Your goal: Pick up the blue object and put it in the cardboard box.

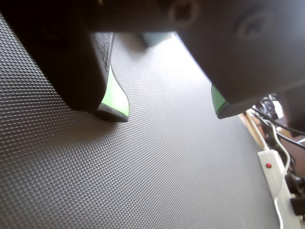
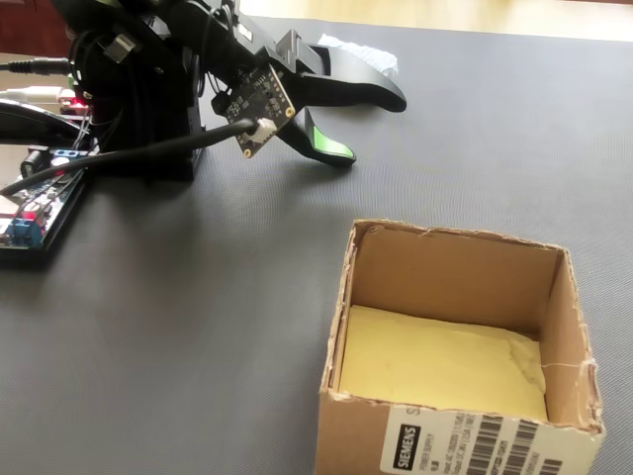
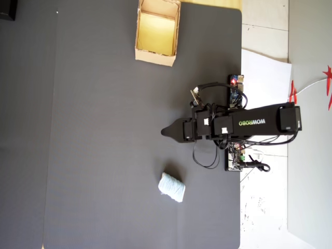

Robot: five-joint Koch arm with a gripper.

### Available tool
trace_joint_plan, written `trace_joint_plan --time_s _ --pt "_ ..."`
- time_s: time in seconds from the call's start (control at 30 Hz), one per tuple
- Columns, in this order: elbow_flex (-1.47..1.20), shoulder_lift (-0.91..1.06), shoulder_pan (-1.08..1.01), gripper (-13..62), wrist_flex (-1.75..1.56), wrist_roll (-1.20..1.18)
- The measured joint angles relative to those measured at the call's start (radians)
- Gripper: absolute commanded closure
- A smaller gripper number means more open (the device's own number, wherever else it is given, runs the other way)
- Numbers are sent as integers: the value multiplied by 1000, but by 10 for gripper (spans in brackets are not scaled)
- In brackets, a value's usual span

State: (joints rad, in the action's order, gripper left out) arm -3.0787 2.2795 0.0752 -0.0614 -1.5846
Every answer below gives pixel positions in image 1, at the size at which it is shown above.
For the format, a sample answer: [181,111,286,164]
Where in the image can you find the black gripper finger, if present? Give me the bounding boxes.
[0,0,130,123]
[171,0,305,120]

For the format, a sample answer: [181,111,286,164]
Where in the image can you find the white power strip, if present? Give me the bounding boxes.
[257,147,305,229]

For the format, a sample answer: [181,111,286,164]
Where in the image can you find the black textured mat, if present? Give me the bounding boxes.
[0,14,286,229]

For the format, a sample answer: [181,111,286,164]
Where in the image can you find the black plug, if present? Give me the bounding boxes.
[289,197,305,217]

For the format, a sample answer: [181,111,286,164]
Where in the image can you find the black cable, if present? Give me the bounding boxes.
[249,104,305,150]

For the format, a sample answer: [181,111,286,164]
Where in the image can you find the white power cable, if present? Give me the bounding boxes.
[268,119,291,229]

